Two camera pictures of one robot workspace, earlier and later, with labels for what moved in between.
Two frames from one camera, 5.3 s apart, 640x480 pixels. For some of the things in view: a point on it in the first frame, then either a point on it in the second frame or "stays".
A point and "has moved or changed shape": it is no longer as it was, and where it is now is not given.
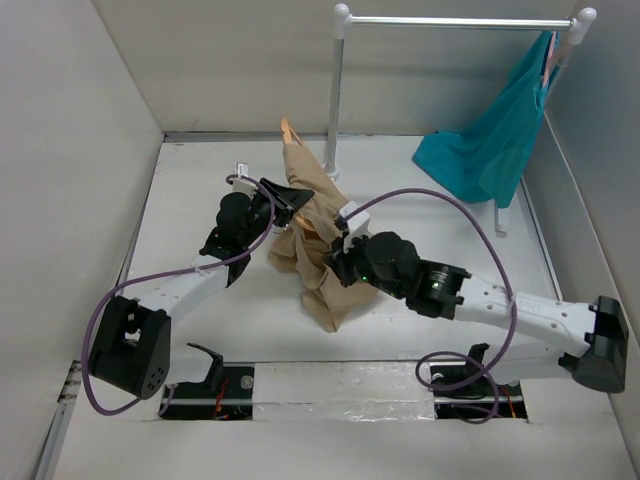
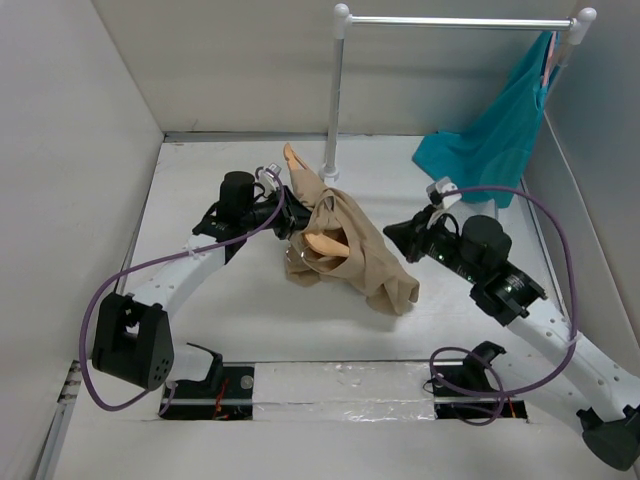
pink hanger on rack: (549, 57) stays
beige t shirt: (301, 253) has moved or changed shape
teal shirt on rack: (486, 156) stays
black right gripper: (340, 261) → (410, 236)
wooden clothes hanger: (288, 133) → (316, 244)
